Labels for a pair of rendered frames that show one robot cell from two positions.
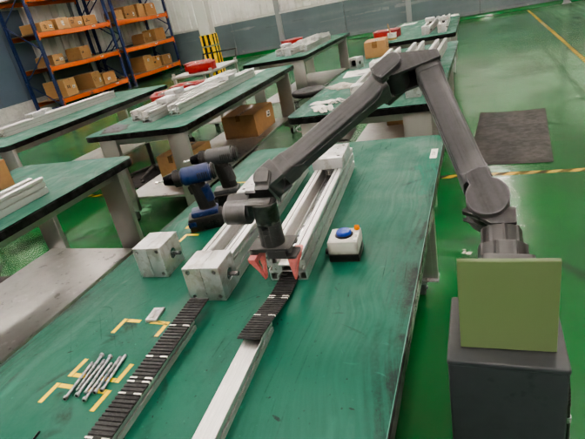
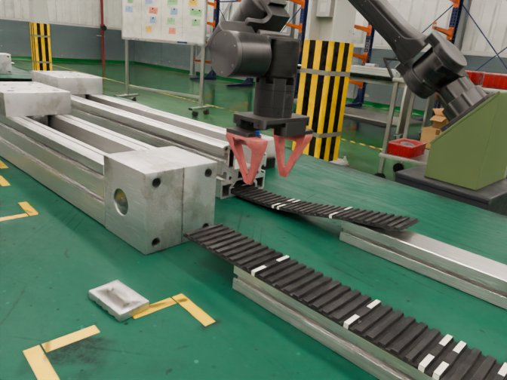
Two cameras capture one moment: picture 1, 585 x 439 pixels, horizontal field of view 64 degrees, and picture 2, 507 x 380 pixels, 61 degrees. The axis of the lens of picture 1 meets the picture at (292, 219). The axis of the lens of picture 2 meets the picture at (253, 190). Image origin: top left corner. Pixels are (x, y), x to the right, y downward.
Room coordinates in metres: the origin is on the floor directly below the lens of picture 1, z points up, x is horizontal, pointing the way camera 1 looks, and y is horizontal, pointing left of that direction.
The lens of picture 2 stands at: (0.77, 0.65, 1.01)
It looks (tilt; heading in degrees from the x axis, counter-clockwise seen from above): 18 degrees down; 293
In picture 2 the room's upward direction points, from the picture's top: 5 degrees clockwise
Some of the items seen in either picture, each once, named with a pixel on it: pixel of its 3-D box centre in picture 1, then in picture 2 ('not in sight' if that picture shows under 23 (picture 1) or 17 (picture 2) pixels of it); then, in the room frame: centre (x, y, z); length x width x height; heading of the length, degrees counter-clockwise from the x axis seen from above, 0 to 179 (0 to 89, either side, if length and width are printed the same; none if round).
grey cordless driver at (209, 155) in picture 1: (215, 177); not in sight; (1.67, 0.24, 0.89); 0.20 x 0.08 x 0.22; 84
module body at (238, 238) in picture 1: (265, 204); (25, 130); (1.48, 0.08, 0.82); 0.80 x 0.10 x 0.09; 160
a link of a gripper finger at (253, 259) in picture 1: (267, 261); (256, 151); (1.01, 0.08, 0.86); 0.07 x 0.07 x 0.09; 69
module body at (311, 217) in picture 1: (319, 199); (117, 124); (1.42, -0.10, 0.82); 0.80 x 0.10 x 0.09; 160
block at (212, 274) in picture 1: (215, 274); (168, 194); (1.06, 0.22, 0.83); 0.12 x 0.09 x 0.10; 70
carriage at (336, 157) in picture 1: (332, 159); (66, 87); (1.65, -0.19, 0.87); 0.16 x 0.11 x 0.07; 160
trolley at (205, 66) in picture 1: (214, 95); not in sight; (6.48, 0.68, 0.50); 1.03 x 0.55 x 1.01; 161
